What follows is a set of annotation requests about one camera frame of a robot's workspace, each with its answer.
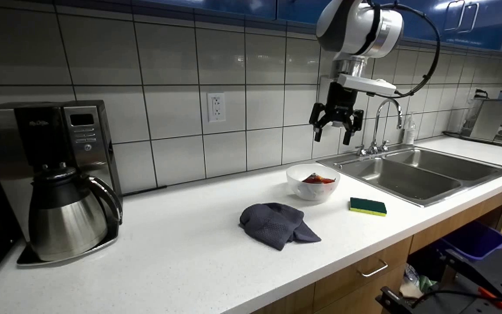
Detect steel coffee carafe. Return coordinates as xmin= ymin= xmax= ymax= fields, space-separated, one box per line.
xmin=28 ymin=167 xmax=123 ymax=261

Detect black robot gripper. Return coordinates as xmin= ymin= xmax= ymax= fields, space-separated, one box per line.
xmin=309 ymin=82 xmax=363 ymax=145

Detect black coffee maker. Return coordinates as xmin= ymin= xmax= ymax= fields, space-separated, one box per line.
xmin=0 ymin=99 xmax=123 ymax=267

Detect wooden drawer fronts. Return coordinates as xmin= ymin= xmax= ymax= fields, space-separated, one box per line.
xmin=255 ymin=192 xmax=502 ymax=314

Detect blue upper cabinets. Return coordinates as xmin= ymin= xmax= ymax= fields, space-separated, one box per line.
xmin=55 ymin=0 xmax=502 ymax=52

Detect green yellow sponge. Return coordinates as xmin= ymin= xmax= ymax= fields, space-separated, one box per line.
xmin=349 ymin=197 xmax=388 ymax=216

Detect stainless double sink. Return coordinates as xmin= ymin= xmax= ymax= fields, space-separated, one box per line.
xmin=323 ymin=146 xmax=502 ymax=206

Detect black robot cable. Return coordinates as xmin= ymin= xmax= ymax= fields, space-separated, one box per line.
xmin=372 ymin=0 xmax=443 ymax=99

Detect clear soap bottle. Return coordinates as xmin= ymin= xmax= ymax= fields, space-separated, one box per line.
xmin=403 ymin=117 xmax=417 ymax=145

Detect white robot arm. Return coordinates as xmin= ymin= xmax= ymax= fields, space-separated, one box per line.
xmin=309 ymin=0 xmax=405 ymax=145

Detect chrome sink faucet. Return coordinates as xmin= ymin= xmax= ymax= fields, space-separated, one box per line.
xmin=358 ymin=97 xmax=405 ymax=155

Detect orange snack packet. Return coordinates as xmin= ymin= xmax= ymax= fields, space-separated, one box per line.
xmin=304 ymin=173 xmax=335 ymax=183

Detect blue plastic bin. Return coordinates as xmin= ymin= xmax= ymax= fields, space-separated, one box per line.
xmin=442 ymin=221 xmax=502 ymax=261

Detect silver espresso machine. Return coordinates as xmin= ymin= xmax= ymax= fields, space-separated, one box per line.
xmin=447 ymin=89 xmax=502 ymax=146

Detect clear plastic bowl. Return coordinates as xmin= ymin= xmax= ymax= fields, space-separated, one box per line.
xmin=286 ymin=164 xmax=341 ymax=202

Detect white wall outlet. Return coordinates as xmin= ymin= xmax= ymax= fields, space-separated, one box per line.
xmin=208 ymin=92 xmax=225 ymax=122

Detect dark grey cloth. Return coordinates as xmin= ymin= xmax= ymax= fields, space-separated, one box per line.
xmin=239 ymin=202 xmax=321 ymax=251

